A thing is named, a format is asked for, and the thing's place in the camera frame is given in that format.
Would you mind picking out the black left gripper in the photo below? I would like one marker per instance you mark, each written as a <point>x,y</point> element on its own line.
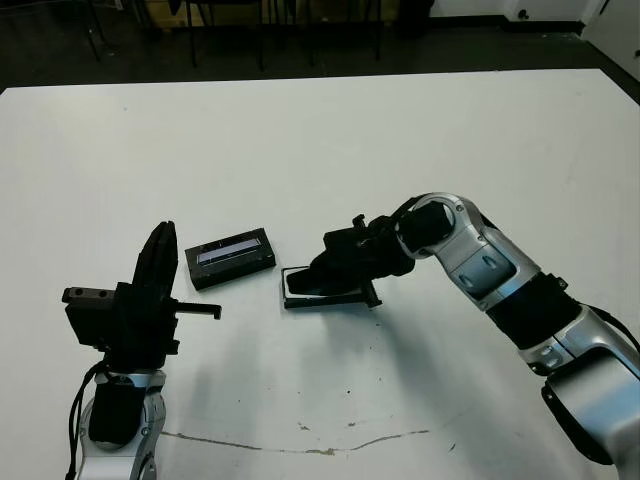
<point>140,330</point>

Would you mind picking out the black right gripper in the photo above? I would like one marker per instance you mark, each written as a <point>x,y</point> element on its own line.
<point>380,250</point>

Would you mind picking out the black box lid silver print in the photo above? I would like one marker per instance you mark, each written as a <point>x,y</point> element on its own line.
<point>235,270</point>

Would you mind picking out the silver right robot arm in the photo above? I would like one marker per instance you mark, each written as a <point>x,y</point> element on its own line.
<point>495,270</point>

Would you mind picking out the black box base white inset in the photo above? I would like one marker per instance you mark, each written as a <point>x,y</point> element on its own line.
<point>286,290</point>

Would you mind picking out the dark waste bin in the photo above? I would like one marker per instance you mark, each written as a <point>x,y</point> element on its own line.
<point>416,17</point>

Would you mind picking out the white door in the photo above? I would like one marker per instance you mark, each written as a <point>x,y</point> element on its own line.
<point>617,35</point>

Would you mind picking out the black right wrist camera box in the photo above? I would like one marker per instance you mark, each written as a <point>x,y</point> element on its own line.
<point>342,245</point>

